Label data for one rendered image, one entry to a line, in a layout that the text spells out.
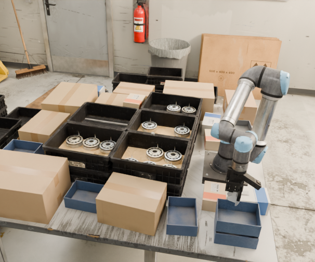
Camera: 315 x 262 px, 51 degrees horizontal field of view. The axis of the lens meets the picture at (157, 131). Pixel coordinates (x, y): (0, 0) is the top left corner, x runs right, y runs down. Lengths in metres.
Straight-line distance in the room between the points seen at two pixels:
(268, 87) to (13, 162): 1.40
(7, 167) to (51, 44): 3.76
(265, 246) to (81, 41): 4.20
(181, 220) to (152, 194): 0.22
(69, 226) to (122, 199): 0.31
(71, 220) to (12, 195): 0.31
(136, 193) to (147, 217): 0.14
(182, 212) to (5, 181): 0.90
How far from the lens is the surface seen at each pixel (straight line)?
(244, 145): 1.50
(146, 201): 1.62
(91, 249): 2.57
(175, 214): 1.78
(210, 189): 1.85
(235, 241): 1.68
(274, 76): 1.80
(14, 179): 1.79
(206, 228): 1.75
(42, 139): 2.22
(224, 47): 4.71
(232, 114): 1.67
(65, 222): 1.79
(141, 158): 1.94
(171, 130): 2.22
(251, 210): 1.74
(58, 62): 5.52
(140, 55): 5.06
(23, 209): 1.79
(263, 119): 1.86
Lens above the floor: 1.97
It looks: 31 degrees down
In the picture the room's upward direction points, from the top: 2 degrees clockwise
